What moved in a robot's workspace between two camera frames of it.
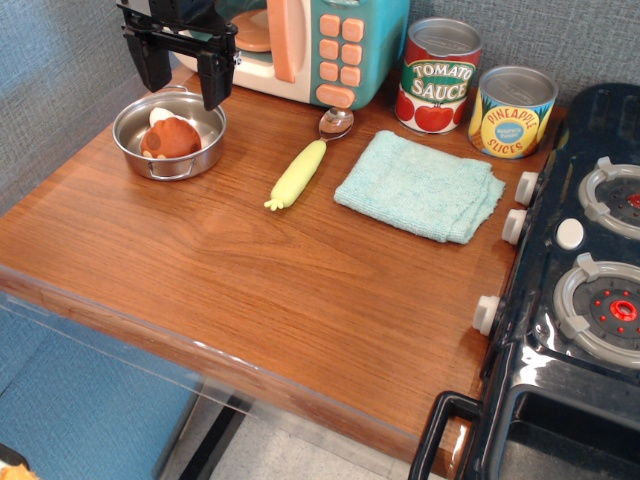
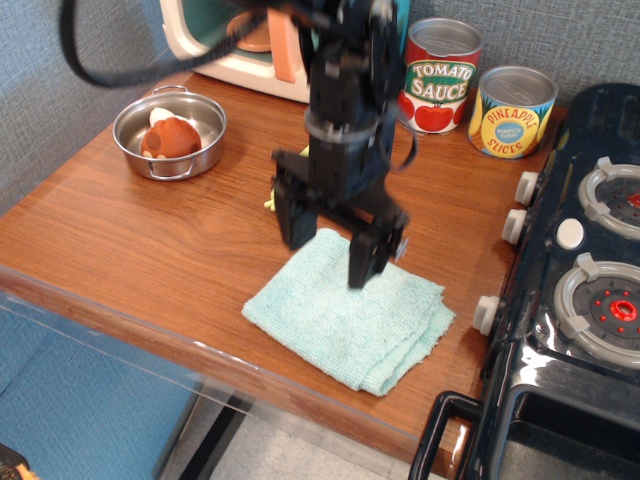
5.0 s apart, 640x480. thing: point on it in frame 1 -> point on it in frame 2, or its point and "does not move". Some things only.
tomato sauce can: [438, 74] does not move
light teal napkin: [416, 190] -> [374, 338]
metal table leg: [207, 434] does not move
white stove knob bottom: [484, 313] does not move
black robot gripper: [194, 24] -> [348, 179]
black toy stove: [560, 387] does not move
